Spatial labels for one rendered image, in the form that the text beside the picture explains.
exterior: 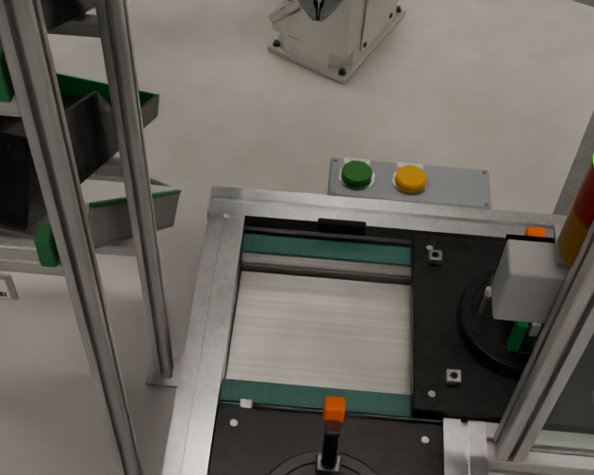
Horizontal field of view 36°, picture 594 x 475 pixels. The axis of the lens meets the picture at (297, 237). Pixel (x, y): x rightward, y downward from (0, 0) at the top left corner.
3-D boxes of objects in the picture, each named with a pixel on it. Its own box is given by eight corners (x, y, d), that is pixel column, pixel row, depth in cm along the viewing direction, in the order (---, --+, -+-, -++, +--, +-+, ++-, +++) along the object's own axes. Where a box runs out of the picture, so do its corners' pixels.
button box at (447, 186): (327, 186, 126) (331, 155, 122) (480, 198, 126) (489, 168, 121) (324, 224, 122) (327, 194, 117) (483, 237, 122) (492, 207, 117)
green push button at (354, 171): (340, 169, 121) (342, 158, 120) (371, 171, 121) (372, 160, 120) (339, 191, 119) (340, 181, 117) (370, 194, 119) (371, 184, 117)
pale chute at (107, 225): (71, 203, 111) (77, 166, 111) (173, 226, 110) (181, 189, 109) (-50, 220, 84) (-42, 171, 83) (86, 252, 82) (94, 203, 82)
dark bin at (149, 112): (38, 90, 95) (39, 20, 91) (157, 117, 93) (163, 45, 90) (-132, 193, 70) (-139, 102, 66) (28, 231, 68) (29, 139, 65)
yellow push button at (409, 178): (393, 172, 121) (395, 163, 120) (424, 175, 121) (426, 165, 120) (393, 196, 119) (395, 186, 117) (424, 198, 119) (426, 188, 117)
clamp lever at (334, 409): (319, 453, 91) (324, 394, 87) (338, 455, 91) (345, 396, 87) (317, 480, 88) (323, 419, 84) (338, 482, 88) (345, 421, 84)
